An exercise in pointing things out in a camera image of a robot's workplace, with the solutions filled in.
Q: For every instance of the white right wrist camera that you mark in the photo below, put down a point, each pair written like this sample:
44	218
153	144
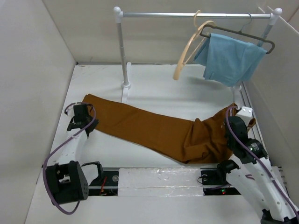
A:
246	114

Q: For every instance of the beige wooden hanger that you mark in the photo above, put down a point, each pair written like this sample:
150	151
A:
187	54

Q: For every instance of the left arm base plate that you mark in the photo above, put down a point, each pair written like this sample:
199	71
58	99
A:
107	185

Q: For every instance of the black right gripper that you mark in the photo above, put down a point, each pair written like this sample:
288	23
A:
245	126

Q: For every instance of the light blue towel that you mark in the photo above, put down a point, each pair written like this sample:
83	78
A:
228	60

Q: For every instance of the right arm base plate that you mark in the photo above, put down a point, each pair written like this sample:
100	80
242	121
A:
214	185

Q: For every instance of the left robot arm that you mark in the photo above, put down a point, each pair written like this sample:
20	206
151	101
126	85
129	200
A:
67	181

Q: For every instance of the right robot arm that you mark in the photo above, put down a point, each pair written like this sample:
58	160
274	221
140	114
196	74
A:
260	187

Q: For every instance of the brown trousers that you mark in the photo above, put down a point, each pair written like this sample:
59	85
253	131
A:
186	141

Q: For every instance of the grey hanger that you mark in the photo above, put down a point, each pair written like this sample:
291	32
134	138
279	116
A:
261	40

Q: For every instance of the white metal clothes rack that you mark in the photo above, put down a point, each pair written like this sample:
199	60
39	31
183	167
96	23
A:
202	17

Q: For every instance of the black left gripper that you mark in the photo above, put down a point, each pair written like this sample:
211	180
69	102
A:
94	124

